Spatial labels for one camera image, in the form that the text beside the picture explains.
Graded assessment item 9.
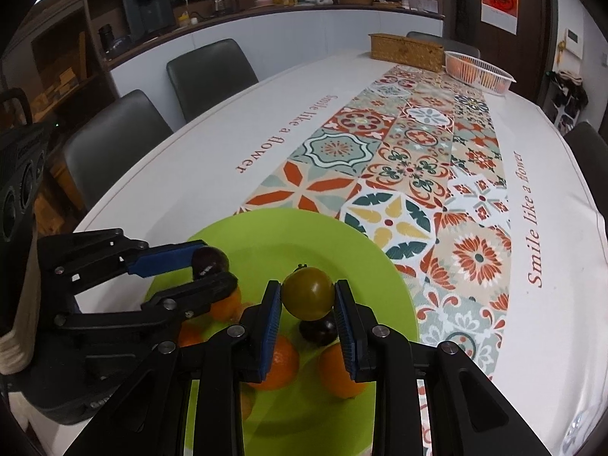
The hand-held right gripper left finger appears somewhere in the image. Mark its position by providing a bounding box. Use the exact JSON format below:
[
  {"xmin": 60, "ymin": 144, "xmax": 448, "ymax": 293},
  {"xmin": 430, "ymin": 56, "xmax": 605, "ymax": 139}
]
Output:
[{"xmin": 64, "ymin": 280, "xmax": 283, "ymax": 456}]

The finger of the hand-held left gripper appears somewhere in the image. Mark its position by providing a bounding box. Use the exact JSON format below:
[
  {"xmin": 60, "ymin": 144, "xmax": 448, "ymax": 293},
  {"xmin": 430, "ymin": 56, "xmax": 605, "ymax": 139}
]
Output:
[
  {"xmin": 53, "ymin": 272, "xmax": 239, "ymax": 348},
  {"xmin": 37, "ymin": 228, "xmax": 207, "ymax": 296}
]

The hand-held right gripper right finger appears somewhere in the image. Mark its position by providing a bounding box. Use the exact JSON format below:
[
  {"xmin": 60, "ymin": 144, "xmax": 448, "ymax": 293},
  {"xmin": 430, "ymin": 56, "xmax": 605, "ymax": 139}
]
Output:
[{"xmin": 334, "ymin": 279, "xmax": 552, "ymax": 456}]

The oval orange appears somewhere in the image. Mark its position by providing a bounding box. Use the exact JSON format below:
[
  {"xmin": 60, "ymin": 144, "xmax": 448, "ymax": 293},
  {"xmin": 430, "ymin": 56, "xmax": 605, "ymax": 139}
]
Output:
[{"xmin": 209, "ymin": 285, "xmax": 243, "ymax": 322}]

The dark purple plum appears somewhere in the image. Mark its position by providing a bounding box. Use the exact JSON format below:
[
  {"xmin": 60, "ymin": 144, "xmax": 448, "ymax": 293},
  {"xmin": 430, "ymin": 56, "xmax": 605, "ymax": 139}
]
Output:
[
  {"xmin": 299, "ymin": 316, "xmax": 339, "ymax": 347},
  {"xmin": 191, "ymin": 246, "xmax": 231, "ymax": 279}
]

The large round orange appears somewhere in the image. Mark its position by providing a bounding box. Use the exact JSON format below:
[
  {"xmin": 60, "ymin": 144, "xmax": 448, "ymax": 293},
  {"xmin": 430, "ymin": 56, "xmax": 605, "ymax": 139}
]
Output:
[{"xmin": 317, "ymin": 342, "xmax": 376, "ymax": 400}]

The green tomato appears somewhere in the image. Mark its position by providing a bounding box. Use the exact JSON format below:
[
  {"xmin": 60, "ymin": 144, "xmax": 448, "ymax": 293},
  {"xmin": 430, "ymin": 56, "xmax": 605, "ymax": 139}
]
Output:
[{"xmin": 282, "ymin": 264, "xmax": 336, "ymax": 321}]

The green plate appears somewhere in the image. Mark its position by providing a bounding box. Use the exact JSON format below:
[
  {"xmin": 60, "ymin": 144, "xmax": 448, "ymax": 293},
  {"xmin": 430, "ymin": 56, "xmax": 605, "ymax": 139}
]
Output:
[{"xmin": 142, "ymin": 208, "xmax": 420, "ymax": 456}]

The person's left hand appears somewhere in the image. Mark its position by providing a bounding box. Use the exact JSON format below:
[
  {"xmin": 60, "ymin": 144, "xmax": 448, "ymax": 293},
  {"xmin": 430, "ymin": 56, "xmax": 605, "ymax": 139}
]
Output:
[{"xmin": 0, "ymin": 235, "xmax": 43, "ymax": 376}]

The small orange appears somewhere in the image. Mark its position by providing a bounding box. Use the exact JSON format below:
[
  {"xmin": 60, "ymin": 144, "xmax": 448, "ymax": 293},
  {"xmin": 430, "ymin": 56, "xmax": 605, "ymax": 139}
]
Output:
[{"xmin": 177, "ymin": 323, "xmax": 206, "ymax": 348}]

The white floral printed tablecloth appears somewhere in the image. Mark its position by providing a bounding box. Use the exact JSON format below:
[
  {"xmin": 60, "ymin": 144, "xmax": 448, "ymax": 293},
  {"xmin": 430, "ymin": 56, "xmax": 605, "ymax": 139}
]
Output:
[{"xmin": 71, "ymin": 47, "xmax": 608, "ymax": 456}]

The wooden shelf unit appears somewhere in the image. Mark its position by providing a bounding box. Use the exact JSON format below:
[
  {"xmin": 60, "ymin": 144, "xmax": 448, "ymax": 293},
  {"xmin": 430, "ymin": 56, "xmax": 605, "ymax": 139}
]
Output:
[{"xmin": 9, "ymin": 9, "xmax": 115, "ymax": 119}]

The black coffee machine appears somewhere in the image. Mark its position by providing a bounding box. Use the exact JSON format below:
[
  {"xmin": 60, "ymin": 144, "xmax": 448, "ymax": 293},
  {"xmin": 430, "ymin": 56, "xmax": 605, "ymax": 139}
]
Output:
[{"xmin": 121, "ymin": 0, "xmax": 176, "ymax": 41}]

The white counter cabinet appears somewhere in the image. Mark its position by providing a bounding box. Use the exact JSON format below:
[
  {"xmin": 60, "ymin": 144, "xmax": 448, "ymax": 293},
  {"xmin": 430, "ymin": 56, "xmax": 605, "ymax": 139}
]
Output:
[{"xmin": 109, "ymin": 2, "xmax": 447, "ymax": 124}]

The woven rattan box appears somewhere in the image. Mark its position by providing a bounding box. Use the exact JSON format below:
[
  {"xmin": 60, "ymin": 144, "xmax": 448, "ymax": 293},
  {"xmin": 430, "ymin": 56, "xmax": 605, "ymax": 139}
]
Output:
[{"xmin": 369, "ymin": 33, "xmax": 447, "ymax": 73}]

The white plastic basket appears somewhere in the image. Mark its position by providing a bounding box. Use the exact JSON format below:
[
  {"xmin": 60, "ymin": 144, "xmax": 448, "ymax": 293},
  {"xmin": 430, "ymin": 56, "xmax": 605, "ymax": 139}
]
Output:
[{"xmin": 444, "ymin": 51, "xmax": 517, "ymax": 96}]

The pile of dark bags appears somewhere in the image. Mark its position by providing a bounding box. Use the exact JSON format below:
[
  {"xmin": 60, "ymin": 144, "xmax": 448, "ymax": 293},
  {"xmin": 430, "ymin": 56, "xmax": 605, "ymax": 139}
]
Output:
[{"xmin": 546, "ymin": 70, "xmax": 590, "ymax": 134}]

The white wall intercom panel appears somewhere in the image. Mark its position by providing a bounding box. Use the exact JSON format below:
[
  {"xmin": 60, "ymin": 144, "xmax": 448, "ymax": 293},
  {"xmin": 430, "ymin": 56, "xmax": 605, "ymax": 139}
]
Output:
[{"xmin": 563, "ymin": 28, "xmax": 584, "ymax": 60}]

